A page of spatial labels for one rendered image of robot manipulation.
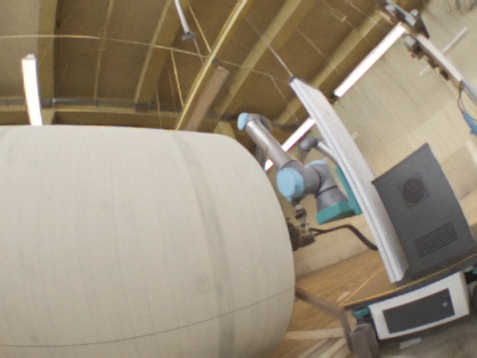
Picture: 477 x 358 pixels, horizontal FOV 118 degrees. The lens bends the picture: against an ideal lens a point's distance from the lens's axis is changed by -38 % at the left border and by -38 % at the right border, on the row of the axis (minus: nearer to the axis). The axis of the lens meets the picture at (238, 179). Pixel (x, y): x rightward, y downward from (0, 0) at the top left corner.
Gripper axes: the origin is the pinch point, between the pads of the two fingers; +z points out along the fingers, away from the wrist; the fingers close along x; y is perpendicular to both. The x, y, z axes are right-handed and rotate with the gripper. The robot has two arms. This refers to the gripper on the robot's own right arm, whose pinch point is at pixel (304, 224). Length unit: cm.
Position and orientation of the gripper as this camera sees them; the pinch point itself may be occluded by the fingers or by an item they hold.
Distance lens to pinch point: 242.3
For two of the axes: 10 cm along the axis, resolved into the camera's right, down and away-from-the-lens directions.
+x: 4.8, -5.2, -7.1
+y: -8.3, 0.1, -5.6
